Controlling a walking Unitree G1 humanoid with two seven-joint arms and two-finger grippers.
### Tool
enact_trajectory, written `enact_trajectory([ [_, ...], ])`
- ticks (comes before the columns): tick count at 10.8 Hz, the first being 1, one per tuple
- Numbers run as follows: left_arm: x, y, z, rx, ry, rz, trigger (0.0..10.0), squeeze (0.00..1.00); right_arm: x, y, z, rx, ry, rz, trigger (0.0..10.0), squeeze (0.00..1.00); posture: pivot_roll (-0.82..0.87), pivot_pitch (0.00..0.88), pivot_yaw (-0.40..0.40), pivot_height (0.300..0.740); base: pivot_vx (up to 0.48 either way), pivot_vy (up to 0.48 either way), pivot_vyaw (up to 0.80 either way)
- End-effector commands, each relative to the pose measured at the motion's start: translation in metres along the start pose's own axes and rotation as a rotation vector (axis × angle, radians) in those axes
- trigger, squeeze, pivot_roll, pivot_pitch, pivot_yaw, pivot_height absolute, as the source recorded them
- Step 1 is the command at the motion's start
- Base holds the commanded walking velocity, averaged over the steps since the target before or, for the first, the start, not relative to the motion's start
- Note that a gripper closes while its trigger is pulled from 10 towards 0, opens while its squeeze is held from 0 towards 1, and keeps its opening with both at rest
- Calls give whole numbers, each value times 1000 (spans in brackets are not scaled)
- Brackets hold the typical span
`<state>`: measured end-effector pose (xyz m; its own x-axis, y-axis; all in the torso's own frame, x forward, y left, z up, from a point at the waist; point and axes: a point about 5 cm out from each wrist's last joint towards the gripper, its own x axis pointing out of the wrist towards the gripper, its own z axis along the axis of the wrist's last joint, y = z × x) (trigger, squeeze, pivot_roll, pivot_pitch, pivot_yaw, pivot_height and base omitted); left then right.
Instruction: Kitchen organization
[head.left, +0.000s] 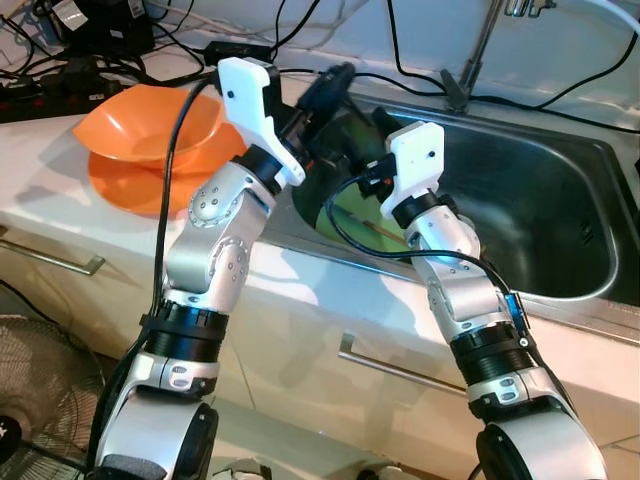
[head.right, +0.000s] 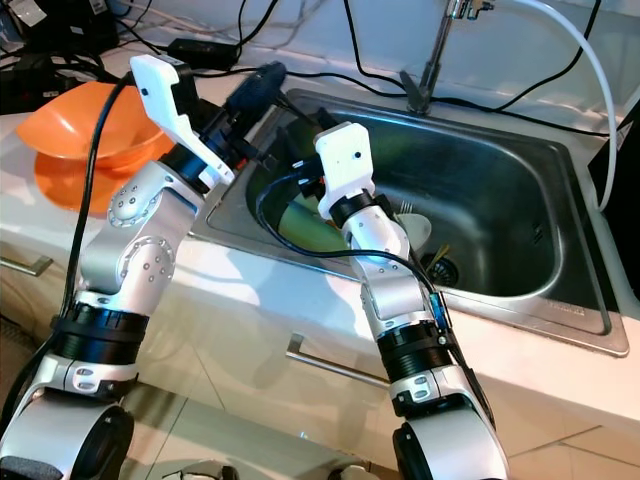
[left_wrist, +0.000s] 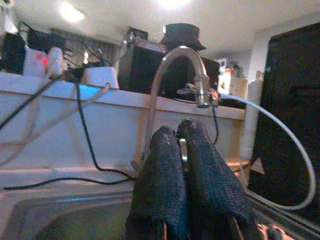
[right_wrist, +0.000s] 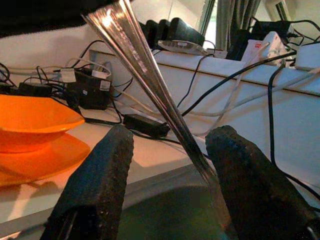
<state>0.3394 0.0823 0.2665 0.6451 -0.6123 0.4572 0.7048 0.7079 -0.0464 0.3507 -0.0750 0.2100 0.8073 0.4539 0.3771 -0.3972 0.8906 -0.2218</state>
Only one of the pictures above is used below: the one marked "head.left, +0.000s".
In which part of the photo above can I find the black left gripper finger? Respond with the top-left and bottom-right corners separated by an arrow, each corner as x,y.
312,62 -> 358,113

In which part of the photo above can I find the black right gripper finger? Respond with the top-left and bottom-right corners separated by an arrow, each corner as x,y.
370,106 -> 411,143

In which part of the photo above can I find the green plate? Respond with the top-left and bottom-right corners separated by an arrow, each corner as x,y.
315,108 -> 416,251

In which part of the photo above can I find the orange plastic bowl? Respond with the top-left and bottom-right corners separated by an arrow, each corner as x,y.
73,84 -> 233,173

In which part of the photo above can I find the stainless steel kitchen sink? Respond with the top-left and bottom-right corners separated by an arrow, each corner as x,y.
262,92 -> 640,346

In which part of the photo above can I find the white kitchen cabinet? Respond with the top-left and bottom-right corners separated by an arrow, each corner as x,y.
0,215 -> 640,480

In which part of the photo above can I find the metal sink faucet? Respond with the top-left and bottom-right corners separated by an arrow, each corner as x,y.
440,0 -> 531,113

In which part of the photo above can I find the black power adapter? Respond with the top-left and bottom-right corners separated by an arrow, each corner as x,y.
205,40 -> 273,67

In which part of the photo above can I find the black device with white label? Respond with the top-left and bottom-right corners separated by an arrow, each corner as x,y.
45,0 -> 156,56

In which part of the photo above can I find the black power strip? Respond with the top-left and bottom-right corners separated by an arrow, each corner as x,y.
0,60 -> 101,124

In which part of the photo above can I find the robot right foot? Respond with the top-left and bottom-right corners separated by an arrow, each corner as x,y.
355,463 -> 401,480

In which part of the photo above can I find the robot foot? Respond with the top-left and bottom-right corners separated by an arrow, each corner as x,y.
355,463 -> 401,480
205,457 -> 276,480

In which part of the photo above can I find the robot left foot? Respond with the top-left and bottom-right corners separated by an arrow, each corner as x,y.
205,457 -> 276,480

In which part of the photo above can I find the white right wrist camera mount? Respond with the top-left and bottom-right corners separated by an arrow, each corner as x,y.
383,122 -> 446,223

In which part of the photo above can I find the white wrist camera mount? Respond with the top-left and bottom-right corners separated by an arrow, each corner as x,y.
217,57 -> 307,189
383,122 -> 446,223

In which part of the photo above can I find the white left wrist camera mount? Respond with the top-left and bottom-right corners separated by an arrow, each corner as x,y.
217,57 -> 307,189

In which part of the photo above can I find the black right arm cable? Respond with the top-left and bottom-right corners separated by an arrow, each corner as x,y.
322,170 -> 541,381

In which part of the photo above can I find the silver drawer handle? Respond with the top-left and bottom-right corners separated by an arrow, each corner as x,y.
0,232 -> 106,277
338,333 -> 471,396

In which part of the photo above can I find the white water hose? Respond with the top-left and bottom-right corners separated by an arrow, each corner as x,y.
585,0 -> 640,39

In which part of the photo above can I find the floor fan with wire grille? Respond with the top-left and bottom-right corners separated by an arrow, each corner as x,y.
0,315 -> 101,480

